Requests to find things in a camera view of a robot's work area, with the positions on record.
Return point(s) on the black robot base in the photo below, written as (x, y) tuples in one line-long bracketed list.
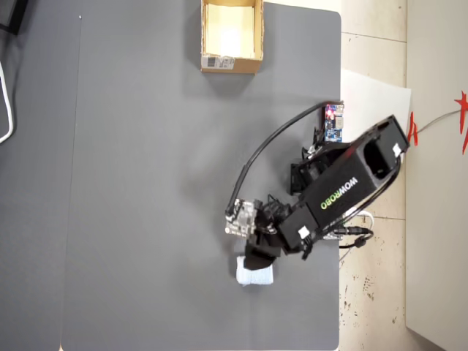
[(296, 179)]

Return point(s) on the white paper sheet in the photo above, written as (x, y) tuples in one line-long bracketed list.
[(365, 98)]

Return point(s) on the white curved frame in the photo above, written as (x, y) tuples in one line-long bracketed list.
[(11, 120)]

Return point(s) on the blue circuit board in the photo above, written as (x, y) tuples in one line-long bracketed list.
[(333, 126)]

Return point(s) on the open cardboard box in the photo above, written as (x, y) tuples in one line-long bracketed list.
[(230, 36)]

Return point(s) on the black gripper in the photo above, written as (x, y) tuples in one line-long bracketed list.
[(270, 226)]

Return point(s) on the black flat object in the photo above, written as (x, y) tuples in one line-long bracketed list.
[(14, 14)]

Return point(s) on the bare wrist camera board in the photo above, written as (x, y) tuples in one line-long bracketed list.
[(241, 219)]

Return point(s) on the white cloth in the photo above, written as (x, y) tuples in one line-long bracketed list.
[(256, 278)]

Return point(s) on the black WOWROBO robot arm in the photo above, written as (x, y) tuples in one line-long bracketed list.
[(340, 186)]

